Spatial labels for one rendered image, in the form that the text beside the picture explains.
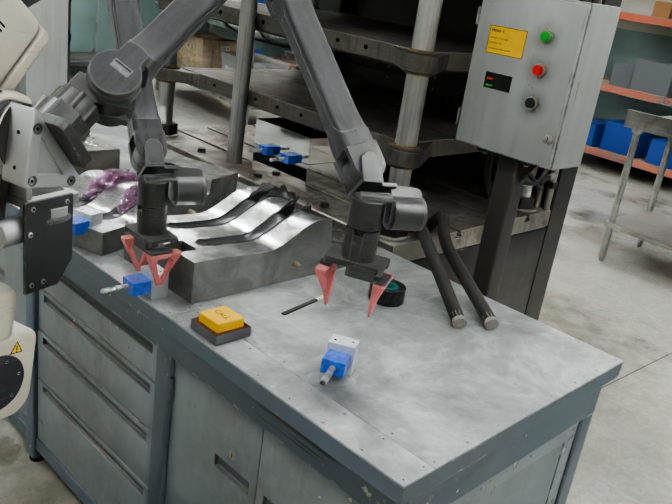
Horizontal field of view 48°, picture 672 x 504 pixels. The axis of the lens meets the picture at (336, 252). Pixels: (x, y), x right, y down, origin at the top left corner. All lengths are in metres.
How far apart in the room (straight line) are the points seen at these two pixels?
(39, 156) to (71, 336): 0.95
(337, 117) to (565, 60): 0.80
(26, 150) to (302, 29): 0.50
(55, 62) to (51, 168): 4.80
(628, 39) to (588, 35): 6.47
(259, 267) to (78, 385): 0.66
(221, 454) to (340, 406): 0.38
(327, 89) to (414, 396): 0.54
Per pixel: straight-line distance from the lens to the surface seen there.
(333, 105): 1.28
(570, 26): 1.92
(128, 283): 1.53
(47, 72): 5.94
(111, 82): 1.17
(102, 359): 1.90
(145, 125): 1.50
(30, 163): 1.13
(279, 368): 1.33
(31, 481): 2.38
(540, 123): 1.95
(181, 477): 1.72
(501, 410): 1.35
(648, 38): 8.31
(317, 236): 1.70
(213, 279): 1.54
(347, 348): 1.32
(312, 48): 1.32
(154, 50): 1.23
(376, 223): 1.22
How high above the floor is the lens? 1.46
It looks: 20 degrees down
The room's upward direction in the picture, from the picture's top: 9 degrees clockwise
